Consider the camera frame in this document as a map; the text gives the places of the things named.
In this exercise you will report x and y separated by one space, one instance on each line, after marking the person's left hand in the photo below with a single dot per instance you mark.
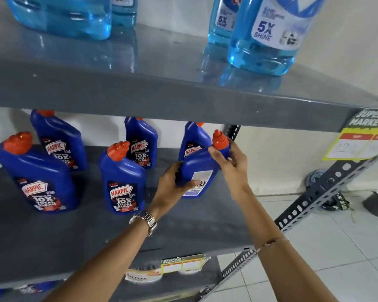
167 193

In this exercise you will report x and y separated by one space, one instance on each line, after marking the person's right hand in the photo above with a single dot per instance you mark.
236 174

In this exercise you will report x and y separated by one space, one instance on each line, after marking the person's left thumb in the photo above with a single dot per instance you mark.
193 185

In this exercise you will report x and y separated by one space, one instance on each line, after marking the person's right thumb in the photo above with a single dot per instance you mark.
214 155

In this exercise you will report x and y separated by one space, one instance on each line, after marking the blue toilet cleaner bottle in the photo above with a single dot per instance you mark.
61 138
122 179
193 139
37 176
141 138
198 168

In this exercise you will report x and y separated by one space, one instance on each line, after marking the person's left forearm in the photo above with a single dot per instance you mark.
107 264

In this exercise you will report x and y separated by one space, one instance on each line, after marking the person's right forearm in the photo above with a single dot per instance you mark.
280 248

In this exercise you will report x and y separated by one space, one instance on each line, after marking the silver metal wristwatch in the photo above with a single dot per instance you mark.
145 219

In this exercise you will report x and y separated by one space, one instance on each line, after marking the black and yellow price tag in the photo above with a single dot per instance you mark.
359 135
182 264

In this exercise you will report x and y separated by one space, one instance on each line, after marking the white and orange shelf label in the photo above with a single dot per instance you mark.
143 276

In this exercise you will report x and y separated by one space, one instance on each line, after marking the grey metal shelf board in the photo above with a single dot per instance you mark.
129 81
50 242
163 289

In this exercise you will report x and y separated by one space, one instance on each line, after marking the light blue glass cleaner bottle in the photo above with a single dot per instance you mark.
124 12
219 25
69 15
264 37

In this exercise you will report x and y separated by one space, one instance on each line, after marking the black bag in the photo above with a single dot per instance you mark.
337 201

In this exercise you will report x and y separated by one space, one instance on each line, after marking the grey box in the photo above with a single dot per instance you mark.
376 202

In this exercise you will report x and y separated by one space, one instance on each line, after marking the blue packets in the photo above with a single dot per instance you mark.
25 289

